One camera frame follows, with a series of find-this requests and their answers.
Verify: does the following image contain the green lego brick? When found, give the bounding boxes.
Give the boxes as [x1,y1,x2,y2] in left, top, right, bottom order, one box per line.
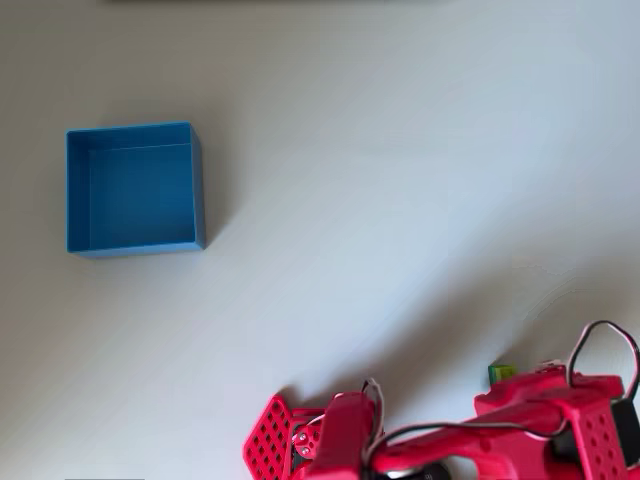
[487,364,518,386]

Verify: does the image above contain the blue box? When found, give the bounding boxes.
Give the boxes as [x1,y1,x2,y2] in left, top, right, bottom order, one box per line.
[65,120,207,260]

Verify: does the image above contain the black red gripper cable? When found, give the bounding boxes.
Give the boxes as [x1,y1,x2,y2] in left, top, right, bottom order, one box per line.
[568,319,640,397]

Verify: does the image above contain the white black forearm cable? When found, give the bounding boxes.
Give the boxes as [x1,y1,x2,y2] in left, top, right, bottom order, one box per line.
[372,419,571,454]

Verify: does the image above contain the black red looped cable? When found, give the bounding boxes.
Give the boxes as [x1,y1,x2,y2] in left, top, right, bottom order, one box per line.
[361,378,387,466]

